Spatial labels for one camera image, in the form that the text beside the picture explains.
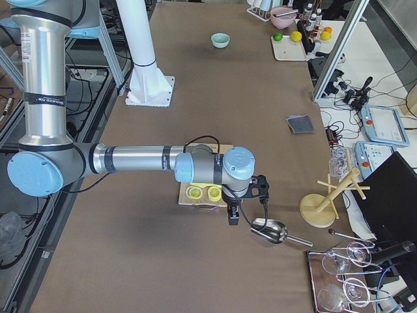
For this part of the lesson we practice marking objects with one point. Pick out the pink bowl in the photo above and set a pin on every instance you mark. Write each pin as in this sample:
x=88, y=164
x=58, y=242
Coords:
x=282, y=17

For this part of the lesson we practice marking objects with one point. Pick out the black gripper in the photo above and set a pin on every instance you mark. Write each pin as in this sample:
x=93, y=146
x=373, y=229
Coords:
x=231, y=202

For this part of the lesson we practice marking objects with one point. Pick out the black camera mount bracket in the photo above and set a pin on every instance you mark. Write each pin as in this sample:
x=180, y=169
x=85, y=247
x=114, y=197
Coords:
x=258, y=188

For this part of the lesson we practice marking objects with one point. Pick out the green lime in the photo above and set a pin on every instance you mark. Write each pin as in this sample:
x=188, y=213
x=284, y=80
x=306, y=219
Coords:
x=278, y=36

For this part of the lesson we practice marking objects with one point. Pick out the bamboo cutting board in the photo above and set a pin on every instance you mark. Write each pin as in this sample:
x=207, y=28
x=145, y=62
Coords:
x=199, y=171

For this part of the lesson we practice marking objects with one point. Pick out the metal scoop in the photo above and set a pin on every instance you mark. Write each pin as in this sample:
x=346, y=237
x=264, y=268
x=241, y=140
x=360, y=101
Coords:
x=275, y=231

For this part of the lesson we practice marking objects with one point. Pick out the yellow lemon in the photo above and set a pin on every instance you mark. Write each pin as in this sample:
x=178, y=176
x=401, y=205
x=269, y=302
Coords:
x=296, y=36
x=325, y=35

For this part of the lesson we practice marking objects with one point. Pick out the black monitor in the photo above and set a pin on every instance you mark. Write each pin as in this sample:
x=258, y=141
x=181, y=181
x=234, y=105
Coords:
x=390, y=205

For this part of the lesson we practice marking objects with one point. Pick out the bottle rack with bottles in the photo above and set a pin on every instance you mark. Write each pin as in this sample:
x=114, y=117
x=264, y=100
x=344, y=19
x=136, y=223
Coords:
x=309, y=27

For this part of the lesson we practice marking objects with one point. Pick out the mirror tray with glasses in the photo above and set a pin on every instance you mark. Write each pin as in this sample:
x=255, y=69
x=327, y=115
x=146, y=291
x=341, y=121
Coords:
x=338, y=280

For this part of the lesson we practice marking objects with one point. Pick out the aluminium frame post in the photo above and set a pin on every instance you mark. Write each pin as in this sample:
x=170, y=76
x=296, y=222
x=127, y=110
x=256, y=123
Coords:
x=353, y=17

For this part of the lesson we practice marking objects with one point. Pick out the light green ceramic bowl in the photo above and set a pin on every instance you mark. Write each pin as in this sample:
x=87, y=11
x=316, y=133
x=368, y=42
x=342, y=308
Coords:
x=220, y=40

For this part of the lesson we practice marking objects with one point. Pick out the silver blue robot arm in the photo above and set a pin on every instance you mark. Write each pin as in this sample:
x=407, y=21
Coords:
x=49, y=159

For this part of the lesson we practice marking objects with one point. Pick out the white pillar with base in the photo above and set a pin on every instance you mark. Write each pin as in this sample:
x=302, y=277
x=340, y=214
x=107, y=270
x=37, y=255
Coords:
x=148, y=84

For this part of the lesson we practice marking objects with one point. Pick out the teach pendant tablet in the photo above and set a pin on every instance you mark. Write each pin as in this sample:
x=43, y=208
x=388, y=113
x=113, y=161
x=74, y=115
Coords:
x=384, y=125

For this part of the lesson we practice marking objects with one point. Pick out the lemon slice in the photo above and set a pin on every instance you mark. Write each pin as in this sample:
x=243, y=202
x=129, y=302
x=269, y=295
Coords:
x=194, y=192
x=214, y=193

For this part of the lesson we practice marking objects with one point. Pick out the beige rabbit tray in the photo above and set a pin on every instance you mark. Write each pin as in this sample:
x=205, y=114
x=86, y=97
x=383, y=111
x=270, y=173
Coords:
x=288, y=50

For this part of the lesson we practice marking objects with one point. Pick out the wooden mug tree stand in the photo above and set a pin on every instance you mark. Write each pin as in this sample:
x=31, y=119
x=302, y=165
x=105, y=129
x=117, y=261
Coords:
x=320, y=211

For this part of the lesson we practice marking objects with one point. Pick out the folded grey cloth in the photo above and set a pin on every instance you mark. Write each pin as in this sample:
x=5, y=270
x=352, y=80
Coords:
x=300, y=124

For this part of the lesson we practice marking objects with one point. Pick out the wine glass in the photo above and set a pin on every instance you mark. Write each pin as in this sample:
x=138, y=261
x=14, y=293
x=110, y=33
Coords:
x=340, y=260
x=352, y=292

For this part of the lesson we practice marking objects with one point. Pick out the clear plastic container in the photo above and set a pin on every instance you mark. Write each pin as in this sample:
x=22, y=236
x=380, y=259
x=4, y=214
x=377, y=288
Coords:
x=341, y=161

